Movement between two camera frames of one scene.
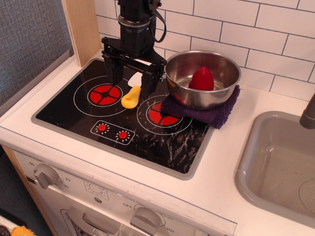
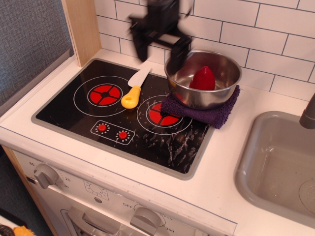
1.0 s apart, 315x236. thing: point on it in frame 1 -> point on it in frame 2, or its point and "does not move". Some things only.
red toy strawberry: [202, 79] does not move
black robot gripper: [137, 41] -> [161, 23]
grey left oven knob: [46, 175] does not move
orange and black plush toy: [17, 231] does not move
